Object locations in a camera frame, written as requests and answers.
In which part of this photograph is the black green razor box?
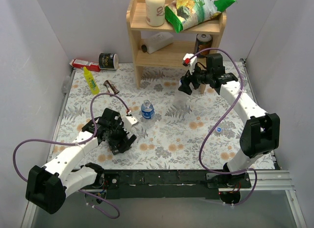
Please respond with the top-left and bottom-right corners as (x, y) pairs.
(107, 140), (131, 155)

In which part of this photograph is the brown chocolate bar wrapper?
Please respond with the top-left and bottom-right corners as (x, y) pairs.
(104, 80), (120, 95)

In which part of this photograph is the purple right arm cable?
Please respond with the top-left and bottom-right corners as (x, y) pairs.
(188, 48), (258, 205)

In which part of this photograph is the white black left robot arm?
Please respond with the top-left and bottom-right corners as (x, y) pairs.
(26, 108), (139, 214)

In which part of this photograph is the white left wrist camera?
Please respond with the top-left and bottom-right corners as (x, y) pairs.
(122, 115), (139, 132)

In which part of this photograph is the clear plastic bottle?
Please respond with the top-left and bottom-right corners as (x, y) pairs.
(173, 88), (189, 108)

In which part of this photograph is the lying white bottle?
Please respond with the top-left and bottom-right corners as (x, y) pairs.
(141, 32), (174, 54)

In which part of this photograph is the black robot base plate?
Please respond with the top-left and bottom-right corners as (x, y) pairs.
(78, 169), (256, 206)

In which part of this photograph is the small blue-label water bottle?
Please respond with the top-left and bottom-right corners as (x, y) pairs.
(141, 100), (155, 128)

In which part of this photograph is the yellow squeeze bottle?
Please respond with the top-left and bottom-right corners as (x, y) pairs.
(83, 67), (100, 95)

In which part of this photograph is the cream lotion bottle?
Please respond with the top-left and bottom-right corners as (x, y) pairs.
(145, 0), (165, 27)

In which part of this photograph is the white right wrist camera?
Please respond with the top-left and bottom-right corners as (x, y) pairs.
(183, 53), (197, 74)

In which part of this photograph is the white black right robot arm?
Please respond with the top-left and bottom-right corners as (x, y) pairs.
(178, 53), (280, 188)

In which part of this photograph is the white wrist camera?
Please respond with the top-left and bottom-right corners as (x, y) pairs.
(122, 115), (139, 132)
(183, 53), (197, 74)

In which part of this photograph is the floral table cloth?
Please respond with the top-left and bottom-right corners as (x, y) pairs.
(57, 63), (243, 170)

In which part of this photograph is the red white toothpaste box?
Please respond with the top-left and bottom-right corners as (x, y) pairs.
(69, 59), (101, 72)

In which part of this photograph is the dark tin can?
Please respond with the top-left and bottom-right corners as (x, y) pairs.
(194, 34), (212, 54)

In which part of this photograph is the green chips bag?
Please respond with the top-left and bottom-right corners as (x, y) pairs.
(165, 0), (236, 33)

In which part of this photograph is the black white paper cup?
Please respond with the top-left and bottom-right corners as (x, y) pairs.
(98, 53), (119, 70)

